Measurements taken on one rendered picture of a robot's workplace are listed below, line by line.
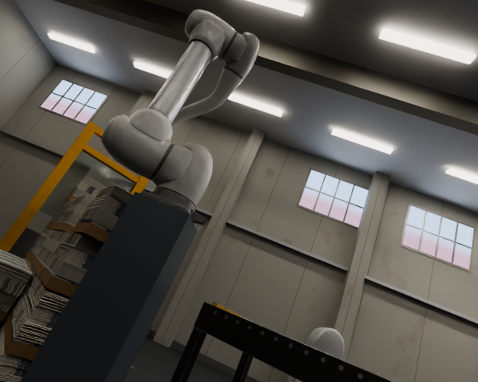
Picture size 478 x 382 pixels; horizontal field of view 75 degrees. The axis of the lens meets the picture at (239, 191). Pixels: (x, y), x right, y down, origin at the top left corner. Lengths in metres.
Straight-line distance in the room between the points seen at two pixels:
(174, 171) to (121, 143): 0.19
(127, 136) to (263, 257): 5.67
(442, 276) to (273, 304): 3.48
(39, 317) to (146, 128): 0.79
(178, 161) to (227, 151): 6.39
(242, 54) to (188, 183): 0.64
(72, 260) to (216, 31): 1.07
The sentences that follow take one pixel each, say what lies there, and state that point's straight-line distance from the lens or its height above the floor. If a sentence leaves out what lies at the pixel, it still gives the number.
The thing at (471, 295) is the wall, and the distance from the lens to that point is 7.93.
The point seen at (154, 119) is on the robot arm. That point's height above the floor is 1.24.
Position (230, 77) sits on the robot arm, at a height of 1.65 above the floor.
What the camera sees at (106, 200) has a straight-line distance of 1.38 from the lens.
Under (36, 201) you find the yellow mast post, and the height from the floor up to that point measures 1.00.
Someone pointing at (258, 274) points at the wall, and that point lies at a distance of 6.49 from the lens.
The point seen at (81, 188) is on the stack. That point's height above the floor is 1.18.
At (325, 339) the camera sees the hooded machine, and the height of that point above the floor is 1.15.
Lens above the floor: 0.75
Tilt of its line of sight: 22 degrees up
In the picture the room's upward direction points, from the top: 25 degrees clockwise
